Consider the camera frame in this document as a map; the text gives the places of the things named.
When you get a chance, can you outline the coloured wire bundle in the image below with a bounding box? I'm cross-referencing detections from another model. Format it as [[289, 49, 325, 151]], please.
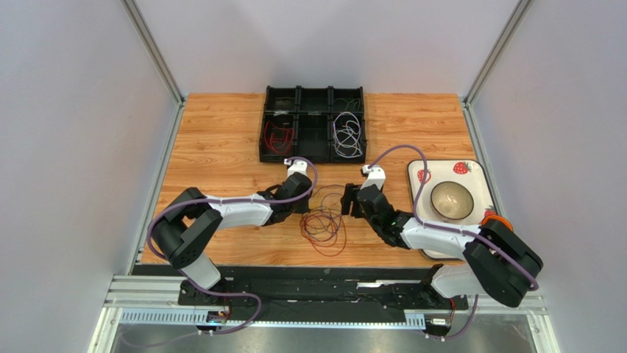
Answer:
[[298, 184, 349, 257]]

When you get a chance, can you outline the red wire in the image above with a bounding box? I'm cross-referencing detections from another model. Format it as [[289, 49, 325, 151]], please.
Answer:
[[263, 120, 297, 156]]

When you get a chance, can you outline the white wire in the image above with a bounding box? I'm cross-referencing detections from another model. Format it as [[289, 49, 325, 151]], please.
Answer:
[[332, 110, 364, 159]]

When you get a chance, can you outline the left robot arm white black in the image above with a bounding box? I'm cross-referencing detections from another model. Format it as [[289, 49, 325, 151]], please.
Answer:
[[147, 172, 313, 290]]

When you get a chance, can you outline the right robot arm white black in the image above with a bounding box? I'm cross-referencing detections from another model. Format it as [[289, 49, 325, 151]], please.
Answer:
[[341, 183, 543, 307]]

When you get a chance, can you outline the black six-compartment tray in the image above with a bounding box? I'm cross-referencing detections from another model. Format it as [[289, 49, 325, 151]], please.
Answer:
[[258, 86, 367, 163]]

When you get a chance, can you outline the beige ceramic bowl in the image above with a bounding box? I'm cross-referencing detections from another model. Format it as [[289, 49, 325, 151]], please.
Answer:
[[430, 181, 475, 221]]

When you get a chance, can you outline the strawberry pattern white tray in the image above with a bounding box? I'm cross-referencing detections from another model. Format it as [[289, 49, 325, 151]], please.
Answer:
[[407, 159, 497, 260]]

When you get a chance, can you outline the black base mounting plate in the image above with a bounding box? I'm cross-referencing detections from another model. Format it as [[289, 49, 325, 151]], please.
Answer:
[[177, 265, 469, 324]]

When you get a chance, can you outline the orange plastic cup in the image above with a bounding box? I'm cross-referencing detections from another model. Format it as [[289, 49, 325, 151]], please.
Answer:
[[480, 214, 514, 232]]

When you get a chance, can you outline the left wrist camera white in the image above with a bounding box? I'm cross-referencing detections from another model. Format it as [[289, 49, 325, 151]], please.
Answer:
[[283, 158, 308, 177]]

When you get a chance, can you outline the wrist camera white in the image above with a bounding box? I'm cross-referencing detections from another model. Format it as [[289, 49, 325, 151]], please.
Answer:
[[283, 158, 308, 177], [360, 164, 386, 191]]

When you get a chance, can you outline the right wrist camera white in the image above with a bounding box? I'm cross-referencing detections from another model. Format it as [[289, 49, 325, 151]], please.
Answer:
[[360, 164, 386, 191]]

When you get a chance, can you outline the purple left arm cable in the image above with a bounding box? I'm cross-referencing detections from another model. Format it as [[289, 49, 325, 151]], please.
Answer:
[[146, 156, 319, 336]]

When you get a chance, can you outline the aluminium frame rail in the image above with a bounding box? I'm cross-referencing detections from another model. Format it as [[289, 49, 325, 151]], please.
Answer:
[[88, 265, 560, 352]]

